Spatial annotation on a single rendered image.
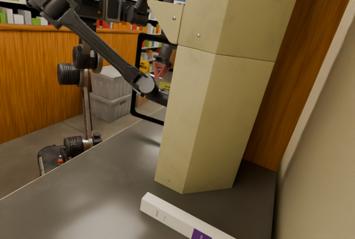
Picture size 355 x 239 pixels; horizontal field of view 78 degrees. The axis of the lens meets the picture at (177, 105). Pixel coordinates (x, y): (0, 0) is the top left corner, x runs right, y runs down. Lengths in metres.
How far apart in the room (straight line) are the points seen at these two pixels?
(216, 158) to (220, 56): 0.34
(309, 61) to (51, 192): 0.96
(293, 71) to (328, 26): 0.18
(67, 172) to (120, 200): 0.22
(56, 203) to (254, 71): 0.67
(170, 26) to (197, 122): 0.28
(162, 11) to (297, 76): 0.56
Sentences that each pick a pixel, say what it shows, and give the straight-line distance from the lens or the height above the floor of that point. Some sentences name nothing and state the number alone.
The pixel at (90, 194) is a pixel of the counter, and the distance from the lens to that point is 0.77.
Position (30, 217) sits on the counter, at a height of 0.94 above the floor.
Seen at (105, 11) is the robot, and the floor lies 1.43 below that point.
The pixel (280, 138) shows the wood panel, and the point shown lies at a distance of 1.02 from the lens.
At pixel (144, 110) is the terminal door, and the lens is 1.08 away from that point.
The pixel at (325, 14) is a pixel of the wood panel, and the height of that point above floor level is 1.58.
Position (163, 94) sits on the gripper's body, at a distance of 0.82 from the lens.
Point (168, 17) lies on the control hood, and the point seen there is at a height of 1.47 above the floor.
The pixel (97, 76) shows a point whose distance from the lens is 3.03.
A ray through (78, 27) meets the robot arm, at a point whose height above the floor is 1.39.
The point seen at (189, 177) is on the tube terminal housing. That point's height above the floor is 1.01.
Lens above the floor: 1.48
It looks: 22 degrees down
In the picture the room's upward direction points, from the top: 11 degrees clockwise
